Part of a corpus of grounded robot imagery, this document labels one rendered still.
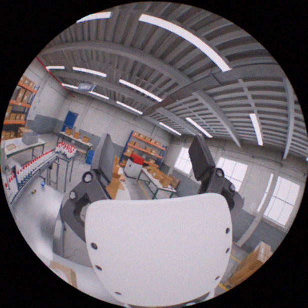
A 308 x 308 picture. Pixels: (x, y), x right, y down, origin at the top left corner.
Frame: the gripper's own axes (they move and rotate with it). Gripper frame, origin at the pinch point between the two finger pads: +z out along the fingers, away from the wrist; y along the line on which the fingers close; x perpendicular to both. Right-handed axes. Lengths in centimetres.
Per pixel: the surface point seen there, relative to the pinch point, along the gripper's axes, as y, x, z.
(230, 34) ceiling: 104, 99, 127
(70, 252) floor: -120, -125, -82
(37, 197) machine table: -128, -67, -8
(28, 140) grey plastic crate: -278, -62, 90
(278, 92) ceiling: 223, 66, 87
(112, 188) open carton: -52, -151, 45
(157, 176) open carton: 53, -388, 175
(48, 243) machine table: -83, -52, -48
